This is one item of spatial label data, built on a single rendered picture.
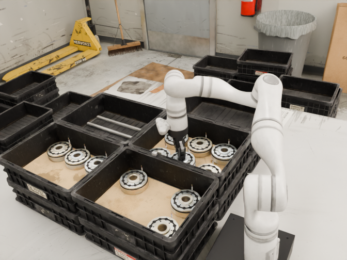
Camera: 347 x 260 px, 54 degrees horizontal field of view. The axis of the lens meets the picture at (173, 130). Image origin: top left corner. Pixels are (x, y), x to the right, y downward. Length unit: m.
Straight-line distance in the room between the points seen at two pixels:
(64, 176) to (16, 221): 0.25
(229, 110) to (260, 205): 0.89
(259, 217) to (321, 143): 0.88
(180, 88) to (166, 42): 3.61
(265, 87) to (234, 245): 0.51
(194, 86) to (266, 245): 0.53
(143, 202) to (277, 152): 0.51
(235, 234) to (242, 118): 0.64
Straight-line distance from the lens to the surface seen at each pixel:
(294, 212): 1.39
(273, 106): 1.09
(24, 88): 3.11
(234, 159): 1.22
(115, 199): 1.25
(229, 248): 1.16
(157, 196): 1.24
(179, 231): 0.99
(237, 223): 1.21
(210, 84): 1.14
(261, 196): 0.87
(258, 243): 1.00
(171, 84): 1.11
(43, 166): 1.50
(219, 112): 1.68
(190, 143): 1.42
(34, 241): 1.40
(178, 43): 4.62
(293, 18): 3.92
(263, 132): 1.00
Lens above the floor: 1.69
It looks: 34 degrees down
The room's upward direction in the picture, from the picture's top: 4 degrees counter-clockwise
